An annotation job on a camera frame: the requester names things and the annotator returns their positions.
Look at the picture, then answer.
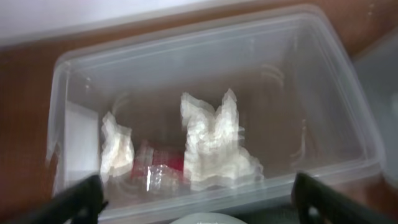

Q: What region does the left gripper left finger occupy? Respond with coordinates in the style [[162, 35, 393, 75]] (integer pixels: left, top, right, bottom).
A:
[[9, 174, 108, 224]]

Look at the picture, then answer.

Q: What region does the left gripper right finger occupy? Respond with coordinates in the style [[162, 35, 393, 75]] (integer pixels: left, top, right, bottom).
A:
[[292, 172, 395, 224]]

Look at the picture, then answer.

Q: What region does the small white napkin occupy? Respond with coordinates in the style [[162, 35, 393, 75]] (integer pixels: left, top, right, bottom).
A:
[[100, 112, 134, 185]]

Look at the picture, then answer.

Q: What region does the red snack wrapper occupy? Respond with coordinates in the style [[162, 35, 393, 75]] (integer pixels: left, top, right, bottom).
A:
[[131, 140, 185, 192]]

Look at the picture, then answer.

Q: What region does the grey plate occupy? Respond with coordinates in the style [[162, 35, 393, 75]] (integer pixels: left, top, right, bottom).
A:
[[170, 213, 247, 224]]

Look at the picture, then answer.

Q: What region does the grey dishwasher rack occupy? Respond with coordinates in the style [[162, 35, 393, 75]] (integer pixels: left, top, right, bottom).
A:
[[354, 29, 397, 188]]

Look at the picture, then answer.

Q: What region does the clear plastic bin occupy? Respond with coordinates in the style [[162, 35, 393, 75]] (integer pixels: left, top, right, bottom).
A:
[[47, 4, 384, 223]]

